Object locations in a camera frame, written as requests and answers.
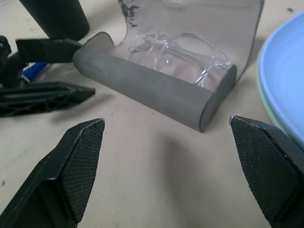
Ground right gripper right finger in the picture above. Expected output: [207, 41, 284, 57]
[228, 115, 304, 228]

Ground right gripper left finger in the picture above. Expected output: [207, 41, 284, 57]
[0, 118, 105, 228]

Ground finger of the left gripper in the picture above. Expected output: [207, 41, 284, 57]
[0, 81, 96, 119]
[15, 38, 85, 65]

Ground blue-capped white marker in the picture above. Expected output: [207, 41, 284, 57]
[22, 61, 52, 84]

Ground light blue plate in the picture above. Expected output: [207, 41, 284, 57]
[257, 10, 304, 152]

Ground grey glasses case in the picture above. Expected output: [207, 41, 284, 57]
[72, 0, 265, 133]

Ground clear transparent glasses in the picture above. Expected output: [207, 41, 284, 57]
[127, 32, 233, 88]

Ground black plastic cup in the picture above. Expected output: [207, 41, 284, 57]
[19, 0, 91, 41]

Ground light green plate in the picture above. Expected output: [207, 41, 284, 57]
[256, 49, 292, 138]

